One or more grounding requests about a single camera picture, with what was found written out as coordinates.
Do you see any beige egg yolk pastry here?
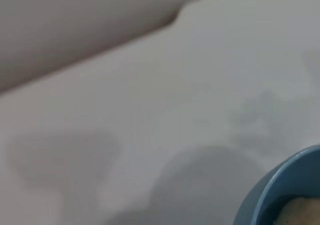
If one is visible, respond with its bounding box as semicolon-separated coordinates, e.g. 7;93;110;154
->
273;196;320;225

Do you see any blue bowl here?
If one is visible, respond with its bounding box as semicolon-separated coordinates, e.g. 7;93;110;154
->
232;144;320;225

